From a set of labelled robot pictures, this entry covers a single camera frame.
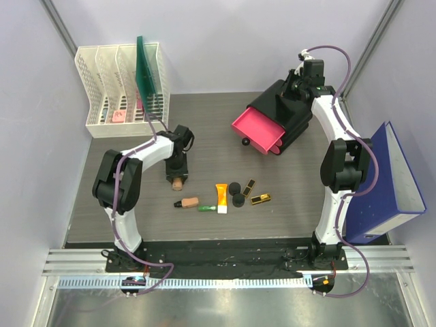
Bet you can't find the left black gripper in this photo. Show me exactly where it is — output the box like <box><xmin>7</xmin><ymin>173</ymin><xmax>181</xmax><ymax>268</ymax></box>
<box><xmin>166</xmin><ymin>153</ymin><xmax>189</xmax><ymax>184</ymax></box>

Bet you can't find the round foundation bottle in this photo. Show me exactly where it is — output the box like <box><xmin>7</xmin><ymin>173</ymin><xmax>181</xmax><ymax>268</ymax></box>
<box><xmin>172</xmin><ymin>177</ymin><xmax>183</xmax><ymax>191</ymax></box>

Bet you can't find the black pink drawer organizer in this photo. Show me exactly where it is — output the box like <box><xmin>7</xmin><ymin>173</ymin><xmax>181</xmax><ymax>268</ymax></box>
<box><xmin>247</xmin><ymin>79</ymin><xmax>313</xmax><ymax>149</ymax></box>

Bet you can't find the beige foundation tube black cap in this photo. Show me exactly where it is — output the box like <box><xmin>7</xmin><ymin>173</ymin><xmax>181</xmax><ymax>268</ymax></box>
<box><xmin>173</xmin><ymin>197</ymin><xmax>200</xmax><ymax>208</ymax></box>

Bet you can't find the pink drawer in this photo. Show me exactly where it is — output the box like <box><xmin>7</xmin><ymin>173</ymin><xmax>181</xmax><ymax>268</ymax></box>
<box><xmin>270</xmin><ymin>139</ymin><xmax>286</xmax><ymax>155</ymax></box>
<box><xmin>232</xmin><ymin>107</ymin><xmax>285</xmax><ymax>155</ymax></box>

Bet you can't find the orange white cream tube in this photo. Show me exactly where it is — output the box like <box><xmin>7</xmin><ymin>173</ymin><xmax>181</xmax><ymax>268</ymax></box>
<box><xmin>215</xmin><ymin>183</ymin><xmax>228</xmax><ymax>214</ymax></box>

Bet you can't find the black round jar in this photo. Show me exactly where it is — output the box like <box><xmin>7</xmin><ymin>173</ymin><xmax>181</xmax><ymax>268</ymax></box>
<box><xmin>228</xmin><ymin>182</ymin><xmax>241</xmax><ymax>196</ymax></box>
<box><xmin>232</xmin><ymin>193</ymin><xmax>245</xmax><ymax>208</ymax></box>

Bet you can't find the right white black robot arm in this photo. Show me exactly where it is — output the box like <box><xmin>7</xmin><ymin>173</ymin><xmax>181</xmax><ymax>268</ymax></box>
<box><xmin>285</xmin><ymin>56</ymin><xmax>372</xmax><ymax>270</ymax></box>

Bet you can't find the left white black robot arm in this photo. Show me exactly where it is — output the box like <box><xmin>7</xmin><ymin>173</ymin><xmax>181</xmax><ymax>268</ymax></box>
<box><xmin>92</xmin><ymin>125</ymin><xmax>194</xmax><ymax>273</ymax></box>

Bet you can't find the green lip balm tube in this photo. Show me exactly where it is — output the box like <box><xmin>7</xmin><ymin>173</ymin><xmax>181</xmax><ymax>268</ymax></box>
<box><xmin>198</xmin><ymin>206</ymin><xmax>217</xmax><ymax>212</ymax></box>

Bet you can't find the pink item in organizer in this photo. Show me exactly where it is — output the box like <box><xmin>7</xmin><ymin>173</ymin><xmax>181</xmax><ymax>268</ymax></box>
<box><xmin>136</xmin><ymin>91</ymin><xmax>143</xmax><ymax>110</ymax></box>

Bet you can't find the pink eraser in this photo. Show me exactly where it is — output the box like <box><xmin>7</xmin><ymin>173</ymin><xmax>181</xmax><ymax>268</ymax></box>
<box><xmin>111</xmin><ymin>110</ymin><xmax>127</xmax><ymax>123</ymax></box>

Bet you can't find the black gold upright lipstick case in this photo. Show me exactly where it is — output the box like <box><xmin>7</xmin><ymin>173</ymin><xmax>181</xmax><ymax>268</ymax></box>
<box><xmin>242</xmin><ymin>179</ymin><xmax>255</xmax><ymax>198</ymax></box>

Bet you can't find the green board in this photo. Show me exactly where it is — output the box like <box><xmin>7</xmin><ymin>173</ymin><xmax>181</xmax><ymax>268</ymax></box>
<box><xmin>136</xmin><ymin>35</ymin><xmax>157</xmax><ymax>114</ymax></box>

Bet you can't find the gold lipstick lying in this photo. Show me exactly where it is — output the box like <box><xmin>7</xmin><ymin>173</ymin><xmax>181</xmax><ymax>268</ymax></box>
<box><xmin>250</xmin><ymin>193</ymin><xmax>271</xmax><ymax>205</ymax></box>

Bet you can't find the white mesh file organizer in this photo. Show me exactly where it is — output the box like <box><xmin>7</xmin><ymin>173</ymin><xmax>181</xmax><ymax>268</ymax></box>
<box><xmin>74</xmin><ymin>42</ymin><xmax>170</xmax><ymax>138</ymax></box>

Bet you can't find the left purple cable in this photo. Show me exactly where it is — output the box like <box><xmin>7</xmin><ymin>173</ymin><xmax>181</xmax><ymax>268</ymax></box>
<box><xmin>64</xmin><ymin>112</ymin><xmax>175</xmax><ymax>313</ymax></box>

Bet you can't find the purple cable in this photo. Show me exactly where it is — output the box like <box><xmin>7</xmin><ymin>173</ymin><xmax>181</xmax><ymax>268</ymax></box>
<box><xmin>64</xmin><ymin>112</ymin><xmax>175</xmax><ymax>313</ymax></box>
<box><xmin>305</xmin><ymin>44</ymin><xmax>379</xmax><ymax>299</ymax></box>

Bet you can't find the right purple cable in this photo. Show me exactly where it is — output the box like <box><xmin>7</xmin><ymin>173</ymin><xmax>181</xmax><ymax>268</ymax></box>
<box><xmin>305</xmin><ymin>44</ymin><xmax>379</xmax><ymax>299</ymax></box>

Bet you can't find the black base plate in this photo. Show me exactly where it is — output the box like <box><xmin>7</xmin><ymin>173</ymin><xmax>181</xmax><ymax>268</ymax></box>
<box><xmin>104</xmin><ymin>240</ymin><xmax>349</xmax><ymax>273</ymax></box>

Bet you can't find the blue ring binder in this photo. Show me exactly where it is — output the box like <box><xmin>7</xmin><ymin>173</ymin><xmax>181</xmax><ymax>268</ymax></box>
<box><xmin>345</xmin><ymin>122</ymin><xmax>426</xmax><ymax>244</ymax></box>

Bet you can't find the aluminium rail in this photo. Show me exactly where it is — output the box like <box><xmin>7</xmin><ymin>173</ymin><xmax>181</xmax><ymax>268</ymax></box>
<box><xmin>42</xmin><ymin>246</ymin><xmax>414</xmax><ymax>292</ymax></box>

